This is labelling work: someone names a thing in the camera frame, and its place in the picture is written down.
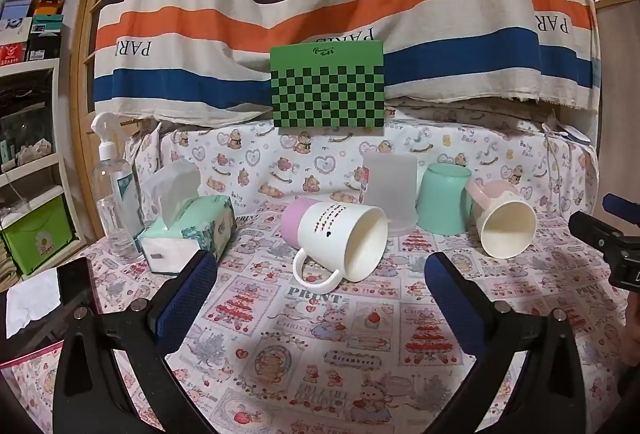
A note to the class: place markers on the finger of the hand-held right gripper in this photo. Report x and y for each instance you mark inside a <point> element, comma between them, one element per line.
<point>620,204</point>
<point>592,231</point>

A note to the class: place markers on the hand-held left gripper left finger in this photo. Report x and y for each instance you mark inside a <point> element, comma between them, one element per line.
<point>186,296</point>

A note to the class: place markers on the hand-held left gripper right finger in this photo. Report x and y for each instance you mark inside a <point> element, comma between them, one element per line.
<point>454,309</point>

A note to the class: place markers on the white mug with pink base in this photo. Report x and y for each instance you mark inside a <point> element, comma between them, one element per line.
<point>345,234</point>

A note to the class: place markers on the pink and cream cup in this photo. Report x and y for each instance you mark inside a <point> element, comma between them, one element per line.
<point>505,224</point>

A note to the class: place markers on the mint green cup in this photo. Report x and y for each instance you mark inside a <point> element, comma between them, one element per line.
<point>442,201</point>

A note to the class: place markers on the translucent plastic cup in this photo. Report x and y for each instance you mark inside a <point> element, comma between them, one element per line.
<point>390,189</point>

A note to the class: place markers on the mint green tissue pack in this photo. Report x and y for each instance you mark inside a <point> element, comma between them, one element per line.
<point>195,224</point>

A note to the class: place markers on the clear spray bottle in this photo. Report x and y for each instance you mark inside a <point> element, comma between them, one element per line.
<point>112,194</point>

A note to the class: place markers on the cartoon printed tablecloth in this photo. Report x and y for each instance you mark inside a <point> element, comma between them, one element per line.
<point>310,354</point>

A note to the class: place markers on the white paper sheet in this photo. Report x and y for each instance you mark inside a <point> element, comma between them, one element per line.
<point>32,304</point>

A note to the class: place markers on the green storage box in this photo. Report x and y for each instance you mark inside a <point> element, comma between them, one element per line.
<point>37,239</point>

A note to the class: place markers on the green checkered board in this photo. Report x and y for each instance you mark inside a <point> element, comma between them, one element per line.
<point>327,86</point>

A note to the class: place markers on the white shelf unit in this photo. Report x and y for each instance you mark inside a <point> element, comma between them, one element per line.
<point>35,69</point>

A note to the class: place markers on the wooden door frame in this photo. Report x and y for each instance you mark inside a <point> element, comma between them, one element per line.
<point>87,39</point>

